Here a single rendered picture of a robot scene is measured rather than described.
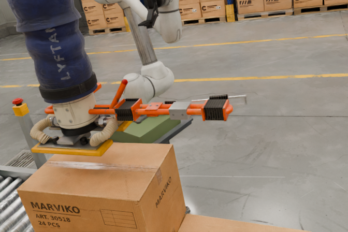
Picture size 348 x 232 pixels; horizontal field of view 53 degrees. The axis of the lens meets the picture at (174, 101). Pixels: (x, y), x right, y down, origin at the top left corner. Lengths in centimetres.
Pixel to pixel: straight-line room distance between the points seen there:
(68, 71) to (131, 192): 52
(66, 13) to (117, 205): 75
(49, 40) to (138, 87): 90
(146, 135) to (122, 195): 70
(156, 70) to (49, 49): 102
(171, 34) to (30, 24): 70
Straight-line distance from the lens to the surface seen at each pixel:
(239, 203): 271
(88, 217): 156
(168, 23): 173
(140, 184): 144
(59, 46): 134
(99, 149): 138
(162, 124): 213
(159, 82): 223
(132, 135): 206
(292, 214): 263
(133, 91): 212
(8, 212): 237
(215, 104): 122
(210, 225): 179
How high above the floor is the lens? 177
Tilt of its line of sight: 23 degrees down
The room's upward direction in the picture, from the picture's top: 11 degrees counter-clockwise
